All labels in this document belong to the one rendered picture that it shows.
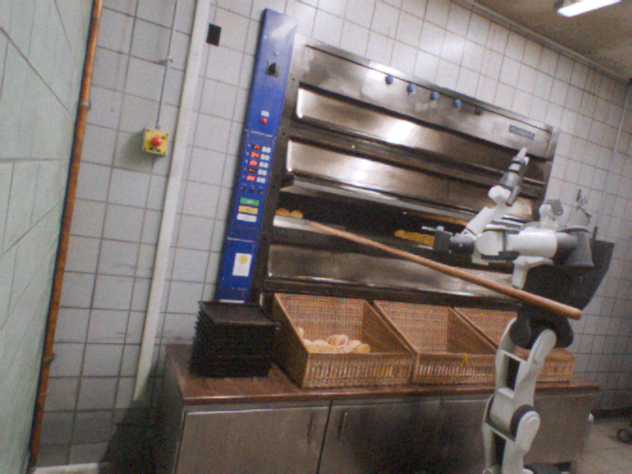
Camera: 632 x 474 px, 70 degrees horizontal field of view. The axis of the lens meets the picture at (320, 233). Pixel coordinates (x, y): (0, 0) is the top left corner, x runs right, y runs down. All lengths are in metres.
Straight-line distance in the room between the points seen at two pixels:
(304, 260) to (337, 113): 0.77
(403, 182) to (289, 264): 0.80
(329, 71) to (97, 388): 1.83
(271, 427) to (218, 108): 1.37
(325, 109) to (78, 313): 1.46
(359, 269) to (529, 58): 1.69
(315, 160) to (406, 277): 0.89
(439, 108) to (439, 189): 0.46
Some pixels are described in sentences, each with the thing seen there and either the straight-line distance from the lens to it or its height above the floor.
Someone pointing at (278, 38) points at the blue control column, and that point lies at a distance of 2.24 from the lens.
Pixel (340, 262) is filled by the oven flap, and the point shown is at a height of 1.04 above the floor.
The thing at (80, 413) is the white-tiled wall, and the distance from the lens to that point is 2.35.
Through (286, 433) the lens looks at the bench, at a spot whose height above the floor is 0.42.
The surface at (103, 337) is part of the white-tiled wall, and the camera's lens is 2.21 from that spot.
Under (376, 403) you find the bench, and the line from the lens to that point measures 2.12.
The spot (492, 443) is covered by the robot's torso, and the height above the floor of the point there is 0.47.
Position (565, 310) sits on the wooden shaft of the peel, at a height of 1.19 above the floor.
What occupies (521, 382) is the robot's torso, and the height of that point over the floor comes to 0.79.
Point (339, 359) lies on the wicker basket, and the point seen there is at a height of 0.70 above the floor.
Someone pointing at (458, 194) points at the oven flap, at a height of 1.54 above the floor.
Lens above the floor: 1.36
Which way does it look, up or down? 4 degrees down
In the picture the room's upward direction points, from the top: 11 degrees clockwise
